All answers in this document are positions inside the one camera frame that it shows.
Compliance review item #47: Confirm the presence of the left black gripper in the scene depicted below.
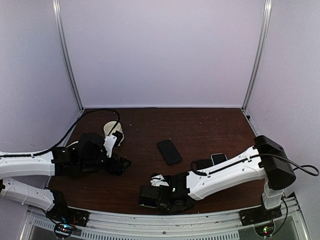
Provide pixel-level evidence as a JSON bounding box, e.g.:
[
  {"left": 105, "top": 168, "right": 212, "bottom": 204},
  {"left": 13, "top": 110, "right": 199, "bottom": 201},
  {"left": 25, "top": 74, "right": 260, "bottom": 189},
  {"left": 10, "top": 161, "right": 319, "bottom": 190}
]
[{"left": 79, "top": 151, "right": 132, "bottom": 176}]

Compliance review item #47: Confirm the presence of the black phone case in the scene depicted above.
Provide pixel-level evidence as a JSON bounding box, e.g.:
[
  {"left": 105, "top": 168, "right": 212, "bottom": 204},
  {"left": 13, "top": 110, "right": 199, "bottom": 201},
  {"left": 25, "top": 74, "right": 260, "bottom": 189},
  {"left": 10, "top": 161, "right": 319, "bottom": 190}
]
[{"left": 156, "top": 139, "right": 183, "bottom": 166}]

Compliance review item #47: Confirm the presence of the purple-edged phone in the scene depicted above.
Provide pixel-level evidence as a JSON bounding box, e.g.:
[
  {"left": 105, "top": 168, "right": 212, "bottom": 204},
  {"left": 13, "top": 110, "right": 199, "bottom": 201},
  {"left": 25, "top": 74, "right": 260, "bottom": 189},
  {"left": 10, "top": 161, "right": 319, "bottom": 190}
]
[{"left": 158, "top": 140, "right": 181, "bottom": 165}]

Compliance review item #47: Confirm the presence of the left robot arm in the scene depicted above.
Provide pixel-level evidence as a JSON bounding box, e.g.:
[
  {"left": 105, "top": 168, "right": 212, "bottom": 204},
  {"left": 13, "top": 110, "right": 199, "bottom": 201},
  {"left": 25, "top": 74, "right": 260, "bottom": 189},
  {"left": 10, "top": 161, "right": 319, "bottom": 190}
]
[{"left": 0, "top": 131, "right": 132, "bottom": 222}]

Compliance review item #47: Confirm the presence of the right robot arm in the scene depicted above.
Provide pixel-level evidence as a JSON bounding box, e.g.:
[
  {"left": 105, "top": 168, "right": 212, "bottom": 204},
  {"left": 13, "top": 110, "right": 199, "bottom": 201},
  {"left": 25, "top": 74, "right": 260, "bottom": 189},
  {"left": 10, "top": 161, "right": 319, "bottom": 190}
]
[{"left": 138, "top": 135, "right": 296, "bottom": 221}]

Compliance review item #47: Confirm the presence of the cream ribbed mug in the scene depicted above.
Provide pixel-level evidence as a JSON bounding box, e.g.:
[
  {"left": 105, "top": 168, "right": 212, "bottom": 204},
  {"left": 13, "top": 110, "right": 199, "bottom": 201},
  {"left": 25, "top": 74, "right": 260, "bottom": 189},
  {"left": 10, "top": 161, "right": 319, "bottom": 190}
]
[{"left": 103, "top": 121, "right": 125, "bottom": 147}]

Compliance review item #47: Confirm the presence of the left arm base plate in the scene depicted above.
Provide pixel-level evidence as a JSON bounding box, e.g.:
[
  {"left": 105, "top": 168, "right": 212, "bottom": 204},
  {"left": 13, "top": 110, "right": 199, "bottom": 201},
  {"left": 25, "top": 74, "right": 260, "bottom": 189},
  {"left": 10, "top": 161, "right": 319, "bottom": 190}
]
[{"left": 46, "top": 206, "right": 90, "bottom": 227}]

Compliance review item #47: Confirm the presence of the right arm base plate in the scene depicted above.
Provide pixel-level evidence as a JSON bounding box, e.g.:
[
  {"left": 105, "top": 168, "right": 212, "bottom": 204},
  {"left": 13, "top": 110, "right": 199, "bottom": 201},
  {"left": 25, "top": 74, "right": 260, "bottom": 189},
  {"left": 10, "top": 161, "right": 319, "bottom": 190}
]
[{"left": 239, "top": 205, "right": 282, "bottom": 226}]

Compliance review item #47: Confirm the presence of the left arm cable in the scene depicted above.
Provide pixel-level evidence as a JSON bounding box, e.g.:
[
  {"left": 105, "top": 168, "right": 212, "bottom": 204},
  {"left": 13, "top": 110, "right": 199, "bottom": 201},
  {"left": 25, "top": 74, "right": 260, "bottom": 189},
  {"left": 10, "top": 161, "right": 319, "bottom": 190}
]
[{"left": 0, "top": 109, "right": 121, "bottom": 158}]

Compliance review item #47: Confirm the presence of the front aluminium rail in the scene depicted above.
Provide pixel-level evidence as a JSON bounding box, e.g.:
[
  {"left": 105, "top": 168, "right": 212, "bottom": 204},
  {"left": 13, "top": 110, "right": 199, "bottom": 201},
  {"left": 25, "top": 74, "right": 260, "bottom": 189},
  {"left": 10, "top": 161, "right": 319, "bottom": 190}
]
[{"left": 21, "top": 197, "right": 310, "bottom": 240}]

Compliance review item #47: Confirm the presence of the left aluminium post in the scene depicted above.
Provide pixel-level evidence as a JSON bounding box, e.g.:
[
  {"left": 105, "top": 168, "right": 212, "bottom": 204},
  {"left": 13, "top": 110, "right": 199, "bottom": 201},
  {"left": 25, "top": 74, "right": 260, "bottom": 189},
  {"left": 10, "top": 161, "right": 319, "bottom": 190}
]
[{"left": 52, "top": 0, "right": 84, "bottom": 112}]

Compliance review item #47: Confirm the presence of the aluminium post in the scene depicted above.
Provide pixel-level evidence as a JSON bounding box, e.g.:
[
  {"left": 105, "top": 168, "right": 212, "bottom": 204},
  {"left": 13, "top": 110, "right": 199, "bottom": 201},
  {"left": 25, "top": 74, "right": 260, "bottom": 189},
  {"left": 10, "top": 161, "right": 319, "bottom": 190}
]
[
  {"left": 52, "top": 0, "right": 84, "bottom": 112},
  {"left": 241, "top": 0, "right": 273, "bottom": 113}
]

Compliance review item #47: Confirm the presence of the right aluminium post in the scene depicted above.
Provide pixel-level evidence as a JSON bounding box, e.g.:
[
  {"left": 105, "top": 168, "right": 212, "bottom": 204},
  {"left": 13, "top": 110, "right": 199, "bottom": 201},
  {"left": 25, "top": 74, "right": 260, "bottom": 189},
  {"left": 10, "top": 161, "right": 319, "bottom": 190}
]
[{"left": 241, "top": 0, "right": 273, "bottom": 113}]

